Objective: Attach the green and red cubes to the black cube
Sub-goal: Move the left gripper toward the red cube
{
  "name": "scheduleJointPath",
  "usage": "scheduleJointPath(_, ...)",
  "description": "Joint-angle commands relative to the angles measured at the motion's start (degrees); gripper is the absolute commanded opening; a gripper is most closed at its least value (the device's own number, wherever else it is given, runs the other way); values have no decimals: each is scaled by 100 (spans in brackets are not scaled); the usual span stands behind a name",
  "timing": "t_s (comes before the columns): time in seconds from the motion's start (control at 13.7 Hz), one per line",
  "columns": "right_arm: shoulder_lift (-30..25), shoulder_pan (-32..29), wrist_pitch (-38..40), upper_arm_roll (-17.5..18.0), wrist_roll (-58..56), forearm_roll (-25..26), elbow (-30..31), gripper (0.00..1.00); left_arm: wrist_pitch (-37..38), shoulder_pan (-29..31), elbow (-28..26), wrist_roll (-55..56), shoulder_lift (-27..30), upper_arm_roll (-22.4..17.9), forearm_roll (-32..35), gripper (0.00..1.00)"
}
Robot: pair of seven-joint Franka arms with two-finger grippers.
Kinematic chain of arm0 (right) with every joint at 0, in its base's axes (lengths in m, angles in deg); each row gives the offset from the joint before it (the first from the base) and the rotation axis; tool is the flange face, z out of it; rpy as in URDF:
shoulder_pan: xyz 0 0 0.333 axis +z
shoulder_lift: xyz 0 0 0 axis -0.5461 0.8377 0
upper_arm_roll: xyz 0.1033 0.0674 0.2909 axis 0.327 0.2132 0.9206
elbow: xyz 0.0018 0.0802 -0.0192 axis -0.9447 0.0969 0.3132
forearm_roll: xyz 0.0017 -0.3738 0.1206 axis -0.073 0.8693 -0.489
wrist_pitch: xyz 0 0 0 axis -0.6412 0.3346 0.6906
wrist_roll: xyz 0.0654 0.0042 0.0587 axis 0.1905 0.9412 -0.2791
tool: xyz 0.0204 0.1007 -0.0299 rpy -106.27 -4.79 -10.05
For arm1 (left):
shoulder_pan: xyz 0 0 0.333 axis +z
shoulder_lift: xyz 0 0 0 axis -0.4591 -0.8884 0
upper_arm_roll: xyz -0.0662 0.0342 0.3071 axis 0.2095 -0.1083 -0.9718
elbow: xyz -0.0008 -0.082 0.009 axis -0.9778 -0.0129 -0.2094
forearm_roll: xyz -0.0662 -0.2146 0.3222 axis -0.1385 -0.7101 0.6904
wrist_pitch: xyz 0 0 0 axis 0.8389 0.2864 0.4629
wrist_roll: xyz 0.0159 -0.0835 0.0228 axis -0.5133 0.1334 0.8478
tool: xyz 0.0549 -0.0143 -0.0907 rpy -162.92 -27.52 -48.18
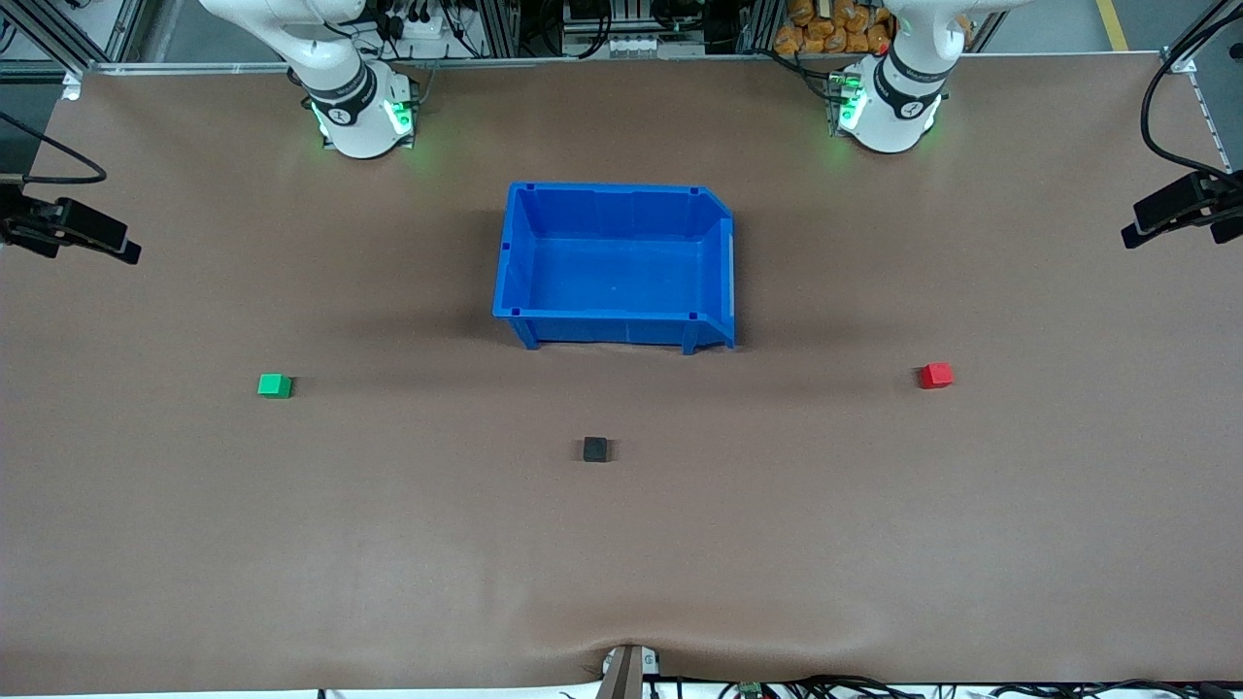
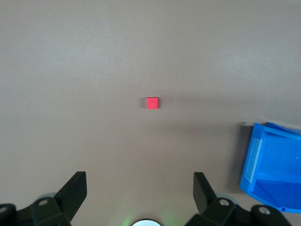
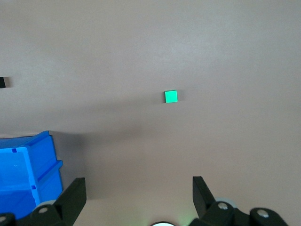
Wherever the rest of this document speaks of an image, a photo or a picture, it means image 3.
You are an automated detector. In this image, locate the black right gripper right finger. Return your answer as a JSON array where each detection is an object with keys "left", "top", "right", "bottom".
[{"left": 189, "top": 176, "right": 289, "bottom": 226}]

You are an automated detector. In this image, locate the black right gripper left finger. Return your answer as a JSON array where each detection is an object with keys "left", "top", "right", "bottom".
[{"left": 0, "top": 178, "right": 87, "bottom": 226}]

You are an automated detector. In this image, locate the blue plastic storage bin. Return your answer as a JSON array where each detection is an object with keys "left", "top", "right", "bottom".
[{"left": 0, "top": 130, "right": 64, "bottom": 215}]

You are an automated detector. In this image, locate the small green cube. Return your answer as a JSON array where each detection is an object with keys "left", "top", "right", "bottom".
[{"left": 164, "top": 90, "right": 179, "bottom": 104}]

